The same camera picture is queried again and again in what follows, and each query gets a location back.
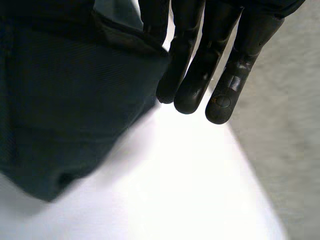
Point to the dark blue shorts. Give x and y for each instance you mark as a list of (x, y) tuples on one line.
[(75, 100)]

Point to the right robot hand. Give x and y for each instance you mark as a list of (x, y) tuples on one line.
[(225, 87)]

